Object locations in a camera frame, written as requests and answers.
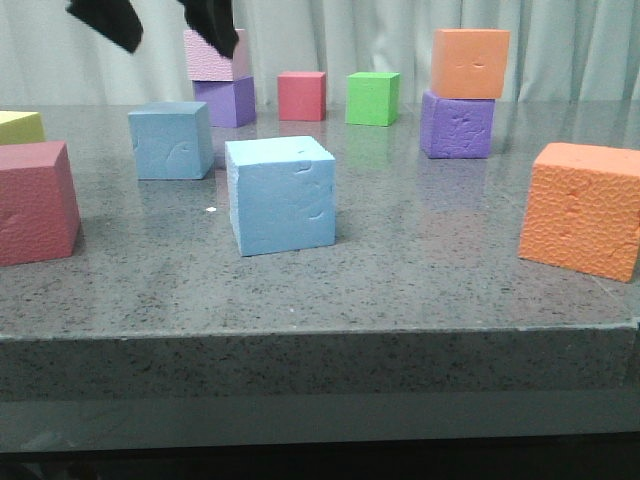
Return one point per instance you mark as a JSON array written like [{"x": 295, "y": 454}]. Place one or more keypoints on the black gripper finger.
[
  {"x": 213, "y": 21},
  {"x": 116, "y": 20}
]

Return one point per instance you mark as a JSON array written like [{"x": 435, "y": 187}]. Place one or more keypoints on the light blue foam cube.
[
  {"x": 171, "y": 140},
  {"x": 281, "y": 194}
]

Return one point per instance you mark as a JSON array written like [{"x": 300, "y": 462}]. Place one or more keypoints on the purple foam cube under pink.
[{"x": 231, "y": 104}]

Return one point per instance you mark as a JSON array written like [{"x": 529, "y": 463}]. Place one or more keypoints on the yellow foam cube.
[{"x": 20, "y": 127}]

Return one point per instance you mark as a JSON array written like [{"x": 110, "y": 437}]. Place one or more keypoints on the green foam cube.
[{"x": 372, "y": 98}]

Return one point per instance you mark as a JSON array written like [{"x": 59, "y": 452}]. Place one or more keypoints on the dark red foam cube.
[{"x": 39, "y": 213}]

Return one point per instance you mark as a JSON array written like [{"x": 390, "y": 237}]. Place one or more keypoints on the orange foam cube on purple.
[{"x": 469, "y": 63}]

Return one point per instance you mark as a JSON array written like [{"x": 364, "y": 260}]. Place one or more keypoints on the purple foam cube under orange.
[{"x": 456, "y": 128}]

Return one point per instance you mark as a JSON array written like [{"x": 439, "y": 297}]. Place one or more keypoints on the large orange foam cube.
[{"x": 583, "y": 210}]

